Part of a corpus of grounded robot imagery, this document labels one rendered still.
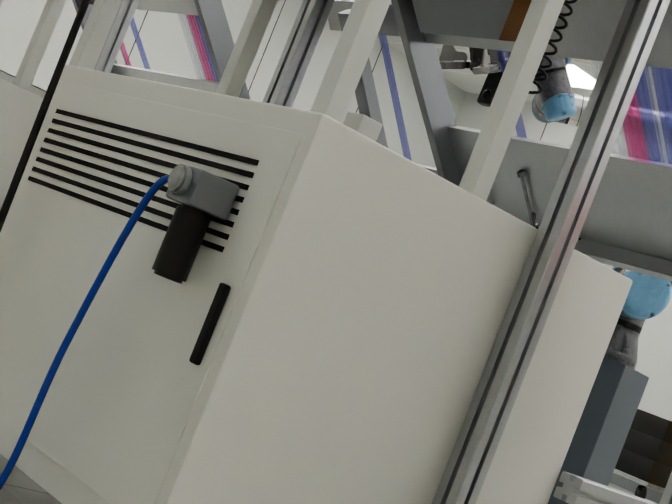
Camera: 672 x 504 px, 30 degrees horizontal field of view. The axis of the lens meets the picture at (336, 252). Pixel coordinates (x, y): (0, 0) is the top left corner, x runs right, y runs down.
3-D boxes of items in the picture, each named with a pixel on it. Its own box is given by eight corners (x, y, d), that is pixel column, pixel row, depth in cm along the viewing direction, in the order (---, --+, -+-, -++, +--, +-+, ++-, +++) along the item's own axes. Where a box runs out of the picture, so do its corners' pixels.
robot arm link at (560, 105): (573, 119, 295) (562, 74, 296) (581, 110, 284) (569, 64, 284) (541, 127, 295) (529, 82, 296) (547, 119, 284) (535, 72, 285)
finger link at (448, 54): (426, 41, 280) (467, 41, 280) (425, 68, 281) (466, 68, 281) (427, 42, 276) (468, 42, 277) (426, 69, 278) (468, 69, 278)
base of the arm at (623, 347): (585, 354, 307) (600, 316, 308) (642, 374, 299) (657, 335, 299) (563, 342, 295) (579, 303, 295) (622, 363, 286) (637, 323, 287)
